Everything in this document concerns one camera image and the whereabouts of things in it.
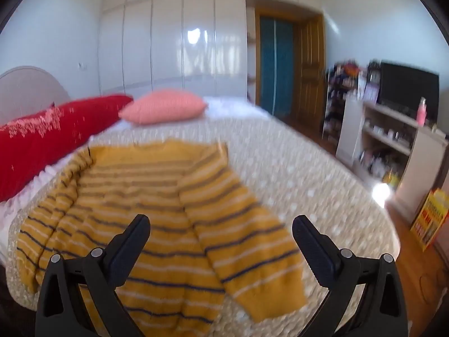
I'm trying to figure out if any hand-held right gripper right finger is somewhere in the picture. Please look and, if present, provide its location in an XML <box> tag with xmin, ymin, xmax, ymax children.
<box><xmin>292</xmin><ymin>215</ymin><xmax>409</xmax><ymax>337</ymax></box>

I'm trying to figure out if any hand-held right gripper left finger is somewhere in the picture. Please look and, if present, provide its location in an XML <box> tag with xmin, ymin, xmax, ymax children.
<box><xmin>35</xmin><ymin>214</ymin><xmax>151</xmax><ymax>337</ymax></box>

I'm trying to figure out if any yellow striped knit sweater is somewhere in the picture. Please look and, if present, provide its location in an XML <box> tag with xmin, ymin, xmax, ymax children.
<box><xmin>16</xmin><ymin>140</ymin><xmax>308</xmax><ymax>337</ymax></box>

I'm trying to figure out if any cluttered clothes rack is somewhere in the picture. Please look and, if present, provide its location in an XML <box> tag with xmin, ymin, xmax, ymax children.
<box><xmin>322</xmin><ymin>61</ymin><xmax>362</xmax><ymax>144</ymax></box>

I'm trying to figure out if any beige dotted quilted blanket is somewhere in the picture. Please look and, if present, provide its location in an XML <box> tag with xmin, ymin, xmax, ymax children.
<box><xmin>5</xmin><ymin>114</ymin><xmax>401</xmax><ymax>337</ymax></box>

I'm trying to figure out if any yellow printed box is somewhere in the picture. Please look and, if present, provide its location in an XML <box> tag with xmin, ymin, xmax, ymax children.
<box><xmin>410</xmin><ymin>189</ymin><xmax>449</xmax><ymax>252</ymax></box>

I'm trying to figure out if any white shelf cabinet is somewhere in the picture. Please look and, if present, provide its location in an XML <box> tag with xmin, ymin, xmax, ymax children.
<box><xmin>336</xmin><ymin>96</ymin><xmax>448</xmax><ymax>224</ymax></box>

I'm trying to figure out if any red embroidered pillow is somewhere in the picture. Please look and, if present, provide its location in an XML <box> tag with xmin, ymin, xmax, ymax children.
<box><xmin>0</xmin><ymin>94</ymin><xmax>134</xmax><ymax>202</ymax></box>

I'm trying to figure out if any pink knit pillow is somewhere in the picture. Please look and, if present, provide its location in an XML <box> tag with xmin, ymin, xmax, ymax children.
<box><xmin>118</xmin><ymin>90</ymin><xmax>208</xmax><ymax>126</ymax></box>

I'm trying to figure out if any white bed sheet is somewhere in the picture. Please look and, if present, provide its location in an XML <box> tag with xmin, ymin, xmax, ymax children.
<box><xmin>203</xmin><ymin>96</ymin><xmax>271</xmax><ymax>119</ymax></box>

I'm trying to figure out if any pink bottle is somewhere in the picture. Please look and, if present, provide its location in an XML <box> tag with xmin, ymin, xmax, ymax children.
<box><xmin>416</xmin><ymin>97</ymin><xmax>427</xmax><ymax>126</ymax></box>

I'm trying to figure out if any wooden door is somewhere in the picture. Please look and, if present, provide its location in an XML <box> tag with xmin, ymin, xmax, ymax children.
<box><xmin>295</xmin><ymin>16</ymin><xmax>327</xmax><ymax>124</ymax></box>

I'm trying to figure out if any teal curtain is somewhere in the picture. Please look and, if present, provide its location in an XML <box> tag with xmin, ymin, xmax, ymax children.
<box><xmin>260</xmin><ymin>17</ymin><xmax>294</xmax><ymax>117</ymax></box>

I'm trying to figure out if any black television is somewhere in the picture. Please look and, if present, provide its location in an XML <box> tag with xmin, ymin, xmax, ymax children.
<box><xmin>379</xmin><ymin>62</ymin><xmax>440</xmax><ymax>115</ymax></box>

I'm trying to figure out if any pale padded headboard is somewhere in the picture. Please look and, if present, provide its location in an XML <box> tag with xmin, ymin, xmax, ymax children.
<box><xmin>0</xmin><ymin>65</ymin><xmax>73</xmax><ymax>124</ymax></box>

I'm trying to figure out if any white glossy wardrobe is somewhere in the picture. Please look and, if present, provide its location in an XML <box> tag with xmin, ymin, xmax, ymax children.
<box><xmin>98</xmin><ymin>0</ymin><xmax>299</xmax><ymax>99</ymax></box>

